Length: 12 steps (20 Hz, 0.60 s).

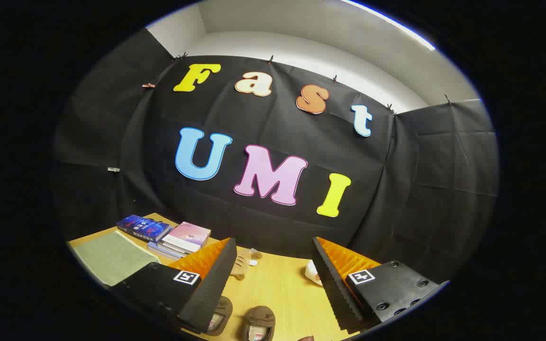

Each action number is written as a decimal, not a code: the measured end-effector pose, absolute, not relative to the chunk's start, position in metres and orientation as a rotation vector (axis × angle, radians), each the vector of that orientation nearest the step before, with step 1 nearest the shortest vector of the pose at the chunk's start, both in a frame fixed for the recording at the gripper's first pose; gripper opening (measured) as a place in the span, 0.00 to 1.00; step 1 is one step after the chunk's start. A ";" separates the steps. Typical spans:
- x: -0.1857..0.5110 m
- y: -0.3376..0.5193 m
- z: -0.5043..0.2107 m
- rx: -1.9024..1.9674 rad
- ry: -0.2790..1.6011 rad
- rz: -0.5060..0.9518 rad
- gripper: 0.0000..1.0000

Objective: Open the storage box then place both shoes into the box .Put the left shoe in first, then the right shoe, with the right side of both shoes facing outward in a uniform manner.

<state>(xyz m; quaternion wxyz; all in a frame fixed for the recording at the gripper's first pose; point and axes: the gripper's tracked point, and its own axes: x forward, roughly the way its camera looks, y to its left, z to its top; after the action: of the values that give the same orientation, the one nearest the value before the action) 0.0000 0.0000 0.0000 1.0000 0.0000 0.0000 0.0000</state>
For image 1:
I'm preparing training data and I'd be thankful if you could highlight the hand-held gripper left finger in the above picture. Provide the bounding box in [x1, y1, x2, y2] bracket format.
[111, 238, 238, 334]

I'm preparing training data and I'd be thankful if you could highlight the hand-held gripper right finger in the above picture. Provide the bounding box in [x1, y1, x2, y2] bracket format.
[312, 236, 450, 332]

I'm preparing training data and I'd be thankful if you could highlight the brown fuzzy slipper shoe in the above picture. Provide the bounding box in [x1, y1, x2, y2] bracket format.
[242, 305, 276, 341]
[205, 296, 233, 337]

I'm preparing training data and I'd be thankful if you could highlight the white plush toy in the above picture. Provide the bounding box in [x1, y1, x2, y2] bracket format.
[304, 260, 323, 286]

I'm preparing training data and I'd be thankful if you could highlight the tan striped plush toy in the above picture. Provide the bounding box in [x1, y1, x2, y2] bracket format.
[230, 247, 264, 281]

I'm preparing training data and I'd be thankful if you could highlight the white paperback book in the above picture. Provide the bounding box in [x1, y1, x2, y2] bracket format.
[158, 242, 200, 255]

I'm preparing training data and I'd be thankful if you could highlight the pink cover book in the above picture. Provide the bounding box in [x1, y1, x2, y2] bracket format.
[162, 221, 212, 253]

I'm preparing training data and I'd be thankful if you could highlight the light blue paperback book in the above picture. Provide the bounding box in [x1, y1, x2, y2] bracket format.
[147, 242, 186, 260]

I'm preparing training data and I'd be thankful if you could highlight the dark blue book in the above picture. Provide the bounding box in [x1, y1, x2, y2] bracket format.
[117, 215, 172, 243]

